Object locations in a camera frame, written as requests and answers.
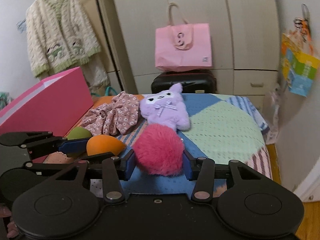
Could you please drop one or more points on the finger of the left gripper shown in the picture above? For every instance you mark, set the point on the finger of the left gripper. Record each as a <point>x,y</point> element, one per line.
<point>97,160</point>
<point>74,146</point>

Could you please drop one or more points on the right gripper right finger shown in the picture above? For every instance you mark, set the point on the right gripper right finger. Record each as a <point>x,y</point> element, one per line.
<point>202,171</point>

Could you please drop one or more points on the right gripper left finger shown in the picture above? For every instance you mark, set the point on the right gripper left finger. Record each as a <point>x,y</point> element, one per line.
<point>114,170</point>

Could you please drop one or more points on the green makeup sponge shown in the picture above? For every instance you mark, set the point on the green makeup sponge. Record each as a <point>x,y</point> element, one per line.
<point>79,133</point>

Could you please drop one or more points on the orange makeup sponge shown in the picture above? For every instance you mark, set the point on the orange makeup sponge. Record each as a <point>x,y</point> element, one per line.
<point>100,144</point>

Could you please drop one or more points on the magenta fluffy pom pom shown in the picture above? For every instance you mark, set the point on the magenta fluffy pom pom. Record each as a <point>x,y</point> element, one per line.
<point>159,151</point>

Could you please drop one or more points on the pink floral scrunchie cloth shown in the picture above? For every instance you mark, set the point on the pink floral scrunchie cloth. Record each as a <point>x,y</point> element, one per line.
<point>112,118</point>

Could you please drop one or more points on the purple Kuromi plush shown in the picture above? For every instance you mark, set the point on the purple Kuromi plush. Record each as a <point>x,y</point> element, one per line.
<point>166,108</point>

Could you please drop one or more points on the person's left hand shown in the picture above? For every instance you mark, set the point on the person's left hand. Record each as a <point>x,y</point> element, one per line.
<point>9,223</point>

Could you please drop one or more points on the pink cardboard storage box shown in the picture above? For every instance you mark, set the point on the pink cardboard storage box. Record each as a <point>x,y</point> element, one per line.
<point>55,104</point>

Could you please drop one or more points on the colourful patchwork blanket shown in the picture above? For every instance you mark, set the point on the colourful patchwork blanket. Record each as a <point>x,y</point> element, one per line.
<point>223,127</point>

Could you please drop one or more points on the cream knitted cardigan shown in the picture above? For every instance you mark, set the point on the cream knitted cardigan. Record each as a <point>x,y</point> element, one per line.
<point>60,37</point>

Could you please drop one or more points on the black suitcase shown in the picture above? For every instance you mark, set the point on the black suitcase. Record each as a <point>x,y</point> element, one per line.
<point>193,81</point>

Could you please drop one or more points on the pink tote bag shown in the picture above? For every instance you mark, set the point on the pink tote bag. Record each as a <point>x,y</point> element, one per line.
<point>183,47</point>

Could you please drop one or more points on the colourful paper gift bag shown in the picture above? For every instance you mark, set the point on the colourful paper gift bag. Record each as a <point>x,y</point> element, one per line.
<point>299,57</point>

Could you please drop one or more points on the grey three-door wardrobe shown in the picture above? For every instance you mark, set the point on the grey three-door wardrobe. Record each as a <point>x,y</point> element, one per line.
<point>237,40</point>

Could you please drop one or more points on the blue wire hangers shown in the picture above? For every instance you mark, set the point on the blue wire hangers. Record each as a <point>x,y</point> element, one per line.
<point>21,26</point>

